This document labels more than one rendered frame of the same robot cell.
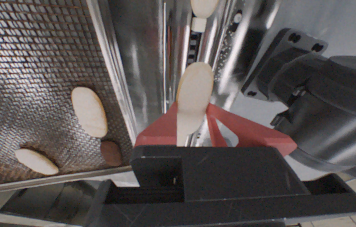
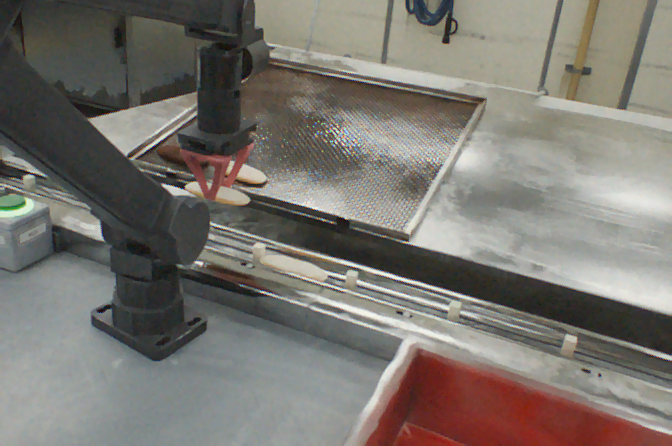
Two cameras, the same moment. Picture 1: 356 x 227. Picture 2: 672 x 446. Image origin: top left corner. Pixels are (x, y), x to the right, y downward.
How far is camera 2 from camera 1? 86 cm
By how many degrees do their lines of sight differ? 63
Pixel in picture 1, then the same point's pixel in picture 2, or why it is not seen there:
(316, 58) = (171, 302)
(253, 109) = (83, 304)
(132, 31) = not seen: hidden behind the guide
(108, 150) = not seen: hidden behind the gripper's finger
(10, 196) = (134, 26)
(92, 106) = (249, 175)
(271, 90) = not seen: hidden behind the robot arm
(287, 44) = (190, 317)
